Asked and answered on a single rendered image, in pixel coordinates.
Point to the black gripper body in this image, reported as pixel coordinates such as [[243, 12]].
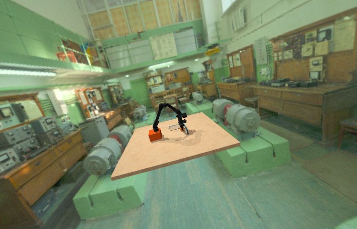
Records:
[[180, 122]]

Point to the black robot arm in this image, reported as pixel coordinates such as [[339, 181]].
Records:
[[180, 115]]

